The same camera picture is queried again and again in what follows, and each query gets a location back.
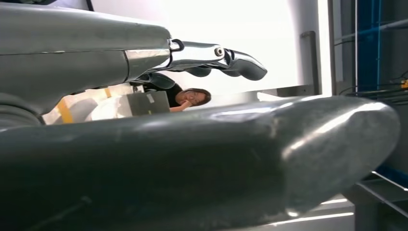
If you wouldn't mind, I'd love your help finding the grey metal rail rack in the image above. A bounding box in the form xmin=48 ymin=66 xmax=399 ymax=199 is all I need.
xmin=343 ymin=171 xmax=408 ymax=231

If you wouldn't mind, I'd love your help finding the person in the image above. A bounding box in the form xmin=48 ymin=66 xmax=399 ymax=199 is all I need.
xmin=140 ymin=81 xmax=212 ymax=113

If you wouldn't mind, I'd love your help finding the grey laptop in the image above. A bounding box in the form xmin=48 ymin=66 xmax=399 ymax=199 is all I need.
xmin=127 ymin=91 xmax=170 ymax=116

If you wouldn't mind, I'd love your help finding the blue metal beam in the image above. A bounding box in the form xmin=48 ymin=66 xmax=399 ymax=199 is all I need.
xmin=376 ymin=165 xmax=408 ymax=181

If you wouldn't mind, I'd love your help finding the blue metal post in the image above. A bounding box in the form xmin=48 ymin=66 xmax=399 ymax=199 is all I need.
xmin=356 ymin=0 xmax=383 ymax=93

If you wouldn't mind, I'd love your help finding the small yellow tape rectangle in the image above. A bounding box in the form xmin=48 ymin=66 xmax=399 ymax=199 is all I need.
xmin=56 ymin=98 xmax=75 ymax=124

